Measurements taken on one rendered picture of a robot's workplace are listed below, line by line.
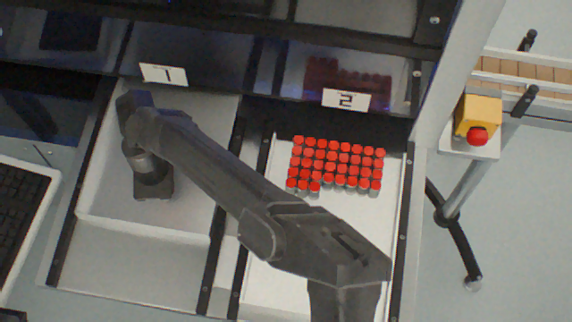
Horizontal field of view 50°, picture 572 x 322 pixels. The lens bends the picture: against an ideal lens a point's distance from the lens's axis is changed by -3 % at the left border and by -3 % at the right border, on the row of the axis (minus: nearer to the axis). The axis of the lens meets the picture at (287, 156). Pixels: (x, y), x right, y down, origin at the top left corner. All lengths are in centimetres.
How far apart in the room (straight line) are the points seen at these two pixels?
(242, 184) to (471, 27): 42
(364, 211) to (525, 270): 110
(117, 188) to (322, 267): 72
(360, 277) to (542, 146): 186
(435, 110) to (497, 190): 116
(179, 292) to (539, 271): 139
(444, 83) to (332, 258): 55
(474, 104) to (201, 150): 56
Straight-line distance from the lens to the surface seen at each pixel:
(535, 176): 238
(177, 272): 120
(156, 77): 122
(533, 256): 227
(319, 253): 62
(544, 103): 137
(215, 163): 80
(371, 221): 122
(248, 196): 74
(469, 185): 182
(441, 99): 114
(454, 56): 103
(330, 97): 116
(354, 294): 63
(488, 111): 120
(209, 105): 132
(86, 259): 124
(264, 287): 117
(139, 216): 124
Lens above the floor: 202
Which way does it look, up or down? 65 degrees down
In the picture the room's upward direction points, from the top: 1 degrees clockwise
